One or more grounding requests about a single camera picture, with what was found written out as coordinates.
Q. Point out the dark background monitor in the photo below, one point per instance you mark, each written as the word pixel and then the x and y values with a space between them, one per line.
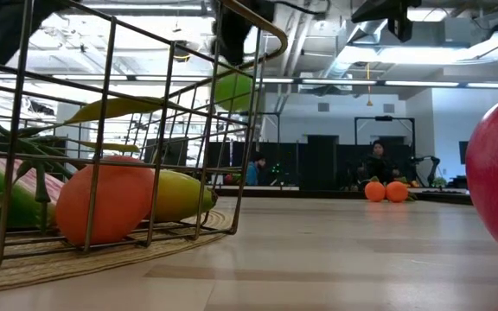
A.
pixel 175 151

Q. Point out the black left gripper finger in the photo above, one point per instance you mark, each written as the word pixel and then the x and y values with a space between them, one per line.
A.
pixel 231 43

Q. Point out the dark wall screen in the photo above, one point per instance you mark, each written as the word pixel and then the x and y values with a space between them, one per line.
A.
pixel 463 152

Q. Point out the black background station frame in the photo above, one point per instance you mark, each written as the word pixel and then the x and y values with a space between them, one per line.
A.
pixel 383 118

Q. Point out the black background partition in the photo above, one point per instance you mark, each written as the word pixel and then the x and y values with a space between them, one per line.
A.
pixel 318 164

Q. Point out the tangerine pair with large leaf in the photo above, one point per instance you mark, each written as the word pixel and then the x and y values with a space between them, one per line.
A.
pixel 115 203

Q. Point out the black ceiling device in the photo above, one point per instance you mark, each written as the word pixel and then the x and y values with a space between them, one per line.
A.
pixel 182 52

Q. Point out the plastic watermelon slice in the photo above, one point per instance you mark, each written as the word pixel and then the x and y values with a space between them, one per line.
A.
pixel 2 190

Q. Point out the round woven straw mat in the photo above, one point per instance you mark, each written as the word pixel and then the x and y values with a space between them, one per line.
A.
pixel 59 268

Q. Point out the silver ventilation duct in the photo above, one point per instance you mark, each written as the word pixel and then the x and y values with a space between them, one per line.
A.
pixel 353 47

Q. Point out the background black robot arm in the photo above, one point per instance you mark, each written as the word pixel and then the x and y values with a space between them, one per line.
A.
pixel 432 166

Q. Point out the person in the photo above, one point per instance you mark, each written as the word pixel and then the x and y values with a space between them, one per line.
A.
pixel 255 170
pixel 378 164

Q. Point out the black aluminium table frame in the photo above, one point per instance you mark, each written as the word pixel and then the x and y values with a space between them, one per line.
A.
pixel 318 194

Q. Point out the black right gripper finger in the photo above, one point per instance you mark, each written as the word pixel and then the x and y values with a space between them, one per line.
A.
pixel 372 12

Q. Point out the long ceiling light strip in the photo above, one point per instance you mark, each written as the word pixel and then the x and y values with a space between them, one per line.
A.
pixel 495 85
pixel 340 81
pixel 422 83

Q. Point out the tangerine pair with thin stem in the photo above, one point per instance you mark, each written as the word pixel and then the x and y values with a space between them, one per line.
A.
pixel 396 192

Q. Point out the yellow-green mango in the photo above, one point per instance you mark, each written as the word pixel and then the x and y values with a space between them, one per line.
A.
pixel 180 196

